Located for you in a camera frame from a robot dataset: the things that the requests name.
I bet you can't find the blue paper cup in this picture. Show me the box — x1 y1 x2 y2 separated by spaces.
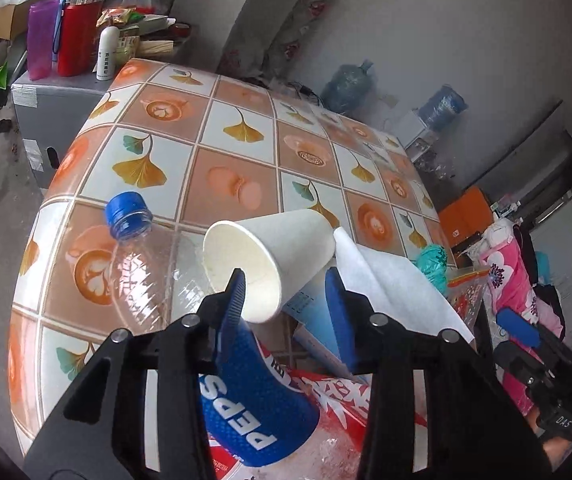
197 320 321 466

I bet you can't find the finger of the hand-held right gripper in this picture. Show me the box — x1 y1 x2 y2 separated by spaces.
493 342 547 411
495 307 572 366

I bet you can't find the white tissue sheet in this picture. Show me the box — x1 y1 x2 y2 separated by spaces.
333 226 474 346

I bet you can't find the light blue cardboard box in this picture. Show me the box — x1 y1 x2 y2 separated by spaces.
281 280 362 376

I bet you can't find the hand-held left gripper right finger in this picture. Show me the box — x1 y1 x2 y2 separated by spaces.
325 267 552 480

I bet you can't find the red white snack packet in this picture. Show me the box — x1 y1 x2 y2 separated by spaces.
206 340 432 480

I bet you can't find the red thermos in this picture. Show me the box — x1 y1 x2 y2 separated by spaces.
57 0 103 77

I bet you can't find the teal plastic bag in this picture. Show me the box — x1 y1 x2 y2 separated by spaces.
414 243 449 291

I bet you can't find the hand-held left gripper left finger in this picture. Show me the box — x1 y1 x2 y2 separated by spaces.
25 269 247 480

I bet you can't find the rolled floral mat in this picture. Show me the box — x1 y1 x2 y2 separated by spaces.
216 0 342 81

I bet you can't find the blue water jug on dispenser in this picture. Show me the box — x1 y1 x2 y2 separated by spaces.
418 85 468 131

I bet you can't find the white paper cup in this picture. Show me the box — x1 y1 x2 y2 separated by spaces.
202 208 337 324

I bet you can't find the pile of snack packets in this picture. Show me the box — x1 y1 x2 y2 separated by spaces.
97 7 177 56

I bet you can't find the grey cabinet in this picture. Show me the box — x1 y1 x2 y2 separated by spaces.
10 67 117 188

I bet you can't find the orange box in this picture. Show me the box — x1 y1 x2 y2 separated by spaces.
438 187 494 253

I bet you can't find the purple plastic cup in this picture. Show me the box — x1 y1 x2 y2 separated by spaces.
27 0 62 81

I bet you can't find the printed tablecloth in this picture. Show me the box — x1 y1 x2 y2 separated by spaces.
8 57 467 446

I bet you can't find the clear plastic bottle blue cap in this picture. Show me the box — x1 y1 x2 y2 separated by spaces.
104 192 227 333

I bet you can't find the pink floral blanket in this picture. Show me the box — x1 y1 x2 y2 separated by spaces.
478 220 567 411

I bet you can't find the white bottle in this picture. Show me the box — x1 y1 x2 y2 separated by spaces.
96 26 118 81

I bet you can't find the clear red-print plastic bag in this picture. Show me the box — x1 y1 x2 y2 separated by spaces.
446 267 489 331

